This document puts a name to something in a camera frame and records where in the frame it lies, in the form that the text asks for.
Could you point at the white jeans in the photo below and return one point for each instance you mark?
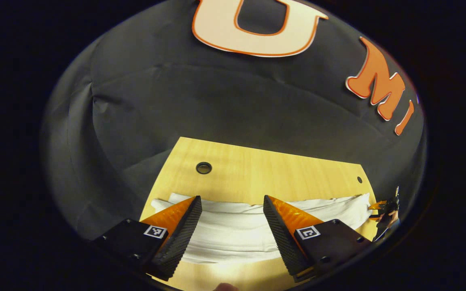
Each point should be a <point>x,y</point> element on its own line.
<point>237,230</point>

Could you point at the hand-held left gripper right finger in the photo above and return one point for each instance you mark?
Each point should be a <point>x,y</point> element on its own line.
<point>283,238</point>

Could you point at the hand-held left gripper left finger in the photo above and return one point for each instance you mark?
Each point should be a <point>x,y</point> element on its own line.
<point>182,238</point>

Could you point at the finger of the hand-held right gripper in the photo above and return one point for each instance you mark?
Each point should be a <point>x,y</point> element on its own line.
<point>378,205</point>

